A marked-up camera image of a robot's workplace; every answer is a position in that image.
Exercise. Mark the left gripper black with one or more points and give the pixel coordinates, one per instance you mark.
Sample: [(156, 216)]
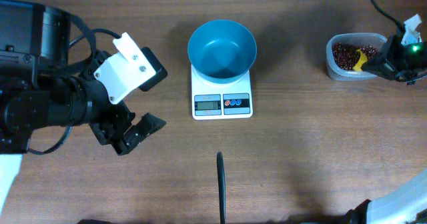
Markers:
[(111, 124)]

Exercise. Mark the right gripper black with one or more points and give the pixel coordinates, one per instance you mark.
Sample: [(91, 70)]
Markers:
[(392, 62)]

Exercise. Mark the yellow plastic scoop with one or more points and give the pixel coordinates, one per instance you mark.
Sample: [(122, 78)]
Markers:
[(362, 59)]

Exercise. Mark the white digital kitchen scale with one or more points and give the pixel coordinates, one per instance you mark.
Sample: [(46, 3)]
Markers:
[(211, 101)]

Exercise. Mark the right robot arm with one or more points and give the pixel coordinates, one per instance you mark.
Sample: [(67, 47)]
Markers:
[(404, 62)]

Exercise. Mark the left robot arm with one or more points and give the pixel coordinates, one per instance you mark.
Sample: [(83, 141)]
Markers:
[(53, 75)]

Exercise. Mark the blue-grey plastic bowl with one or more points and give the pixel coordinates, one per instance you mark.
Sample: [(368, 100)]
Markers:
[(222, 51)]

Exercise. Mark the red adzuki beans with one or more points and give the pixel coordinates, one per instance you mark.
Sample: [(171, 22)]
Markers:
[(346, 57)]

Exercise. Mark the clear plastic food container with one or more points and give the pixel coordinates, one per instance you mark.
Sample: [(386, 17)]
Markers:
[(355, 39)]

